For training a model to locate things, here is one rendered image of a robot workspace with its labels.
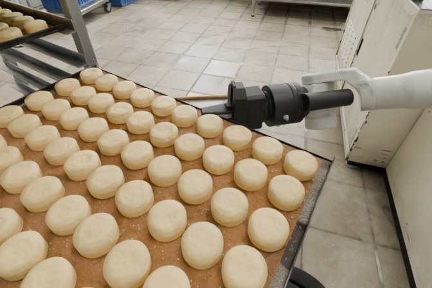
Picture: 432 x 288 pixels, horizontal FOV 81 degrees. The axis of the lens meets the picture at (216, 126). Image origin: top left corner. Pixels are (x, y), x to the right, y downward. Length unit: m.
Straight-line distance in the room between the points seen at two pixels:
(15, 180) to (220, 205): 0.30
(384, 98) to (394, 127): 0.83
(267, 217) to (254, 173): 0.07
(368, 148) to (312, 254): 0.59
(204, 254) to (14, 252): 0.21
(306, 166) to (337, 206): 1.01
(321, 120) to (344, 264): 0.81
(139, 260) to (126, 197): 0.09
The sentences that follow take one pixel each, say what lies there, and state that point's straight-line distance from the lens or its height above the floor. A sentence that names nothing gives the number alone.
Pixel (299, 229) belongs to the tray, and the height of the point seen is 0.77.
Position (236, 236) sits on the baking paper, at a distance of 0.35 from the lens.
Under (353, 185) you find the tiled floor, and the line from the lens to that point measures 1.53.
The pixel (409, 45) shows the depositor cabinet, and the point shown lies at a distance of 1.20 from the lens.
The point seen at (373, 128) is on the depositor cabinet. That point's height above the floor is 0.32.
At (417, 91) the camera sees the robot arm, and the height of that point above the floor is 0.84.
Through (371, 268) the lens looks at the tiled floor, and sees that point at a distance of 1.32.
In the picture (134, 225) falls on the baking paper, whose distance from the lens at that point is 0.37.
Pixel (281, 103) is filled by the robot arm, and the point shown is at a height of 0.80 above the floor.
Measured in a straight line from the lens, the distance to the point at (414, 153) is 1.35.
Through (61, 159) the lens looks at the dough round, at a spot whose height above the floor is 0.79.
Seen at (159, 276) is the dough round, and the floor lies 0.80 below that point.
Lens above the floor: 1.09
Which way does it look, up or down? 40 degrees down
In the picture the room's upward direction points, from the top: straight up
